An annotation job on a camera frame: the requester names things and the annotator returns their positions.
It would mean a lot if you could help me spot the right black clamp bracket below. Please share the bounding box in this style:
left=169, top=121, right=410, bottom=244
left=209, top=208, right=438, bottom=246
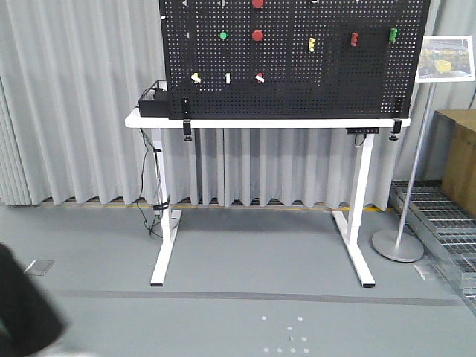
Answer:
left=389, top=97, right=404, bottom=141

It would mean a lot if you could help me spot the metal grating platform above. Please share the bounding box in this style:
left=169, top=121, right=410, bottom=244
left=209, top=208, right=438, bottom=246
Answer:
left=404, top=181, right=475, bottom=312

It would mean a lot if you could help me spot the cardboard box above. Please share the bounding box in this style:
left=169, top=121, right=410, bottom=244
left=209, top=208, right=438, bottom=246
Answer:
left=437, top=109, right=475, bottom=216

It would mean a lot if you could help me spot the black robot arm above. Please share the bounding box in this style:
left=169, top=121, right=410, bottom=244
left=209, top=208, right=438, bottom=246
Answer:
left=1, top=245, right=65, bottom=356

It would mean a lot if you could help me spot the left black clamp bracket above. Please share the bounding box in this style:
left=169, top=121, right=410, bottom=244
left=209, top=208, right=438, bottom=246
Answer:
left=181, top=97, right=193, bottom=142

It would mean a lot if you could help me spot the grey curtain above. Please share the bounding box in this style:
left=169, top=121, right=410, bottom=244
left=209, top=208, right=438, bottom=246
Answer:
left=0, top=0, right=476, bottom=208

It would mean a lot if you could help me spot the black open box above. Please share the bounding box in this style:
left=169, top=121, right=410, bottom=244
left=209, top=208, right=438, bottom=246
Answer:
left=138, top=80, right=170, bottom=118

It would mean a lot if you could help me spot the yellow toggle switch upper row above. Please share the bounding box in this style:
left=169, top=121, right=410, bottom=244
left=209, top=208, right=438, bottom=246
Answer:
left=308, top=37, right=315, bottom=52

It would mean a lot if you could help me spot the upper red push button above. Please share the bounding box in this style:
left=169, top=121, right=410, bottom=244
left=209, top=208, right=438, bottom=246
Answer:
left=252, top=0, right=264, bottom=9

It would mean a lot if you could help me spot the sign stand with picture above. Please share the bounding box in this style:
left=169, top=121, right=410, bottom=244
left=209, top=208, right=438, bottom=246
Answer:
left=371, top=35, right=475, bottom=263

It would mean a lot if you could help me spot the red push button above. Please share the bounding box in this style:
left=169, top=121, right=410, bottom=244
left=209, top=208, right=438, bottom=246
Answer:
left=252, top=0, right=264, bottom=9
left=251, top=30, right=263, bottom=42

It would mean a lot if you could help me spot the black power cable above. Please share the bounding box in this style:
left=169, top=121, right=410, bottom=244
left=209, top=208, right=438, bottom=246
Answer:
left=135, top=126, right=179, bottom=237

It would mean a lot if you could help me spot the lower red push button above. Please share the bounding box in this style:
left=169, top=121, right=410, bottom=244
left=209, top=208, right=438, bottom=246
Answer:
left=251, top=30, right=263, bottom=42

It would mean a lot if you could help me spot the green toggle switch upper row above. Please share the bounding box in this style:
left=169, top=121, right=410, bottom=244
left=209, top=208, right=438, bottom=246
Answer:
left=389, top=28, right=398, bottom=44

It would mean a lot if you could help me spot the white standing desk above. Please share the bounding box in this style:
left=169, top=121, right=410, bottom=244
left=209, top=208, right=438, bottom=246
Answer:
left=125, top=108, right=411, bottom=288

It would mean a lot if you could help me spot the black perforated pegboard panel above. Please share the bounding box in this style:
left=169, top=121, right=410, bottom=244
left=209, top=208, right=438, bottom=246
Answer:
left=159, top=1, right=430, bottom=120

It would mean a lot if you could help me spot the red toggle switch upper row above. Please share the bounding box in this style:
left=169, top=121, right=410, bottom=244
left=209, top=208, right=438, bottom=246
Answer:
left=350, top=32, right=358, bottom=47

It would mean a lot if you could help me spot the red white switch lower row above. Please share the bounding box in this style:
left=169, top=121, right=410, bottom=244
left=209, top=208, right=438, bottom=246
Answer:
left=255, top=73, right=265, bottom=83

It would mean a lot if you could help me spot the black clamp bracket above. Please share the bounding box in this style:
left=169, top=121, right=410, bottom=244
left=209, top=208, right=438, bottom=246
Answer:
left=181, top=97, right=193, bottom=142
left=389, top=97, right=404, bottom=141

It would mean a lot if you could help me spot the yellow rocker switch lower row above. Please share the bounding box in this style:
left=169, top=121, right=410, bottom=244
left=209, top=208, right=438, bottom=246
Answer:
left=190, top=73, right=202, bottom=83

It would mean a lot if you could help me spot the desk control panel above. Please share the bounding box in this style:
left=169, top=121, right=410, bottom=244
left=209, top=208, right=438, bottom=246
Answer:
left=346, top=127, right=379, bottom=135

